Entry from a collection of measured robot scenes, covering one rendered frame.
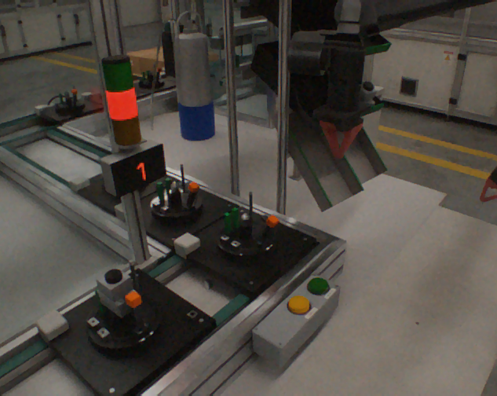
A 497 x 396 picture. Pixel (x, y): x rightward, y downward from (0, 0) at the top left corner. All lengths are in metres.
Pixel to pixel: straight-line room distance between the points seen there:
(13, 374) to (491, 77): 4.63
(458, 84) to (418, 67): 0.47
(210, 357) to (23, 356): 0.35
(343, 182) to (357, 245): 0.18
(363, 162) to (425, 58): 3.80
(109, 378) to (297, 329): 0.34
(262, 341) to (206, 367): 0.12
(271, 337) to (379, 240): 0.55
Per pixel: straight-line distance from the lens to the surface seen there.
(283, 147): 1.06
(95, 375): 0.77
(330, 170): 1.15
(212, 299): 0.93
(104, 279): 0.76
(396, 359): 0.93
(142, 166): 0.83
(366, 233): 1.25
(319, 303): 0.86
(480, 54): 4.84
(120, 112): 0.78
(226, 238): 0.95
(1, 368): 0.89
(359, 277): 1.09
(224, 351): 0.77
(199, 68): 1.77
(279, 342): 0.79
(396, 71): 5.15
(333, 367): 0.89
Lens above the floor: 1.56
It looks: 30 degrees down
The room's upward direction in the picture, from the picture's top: 1 degrees counter-clockwise
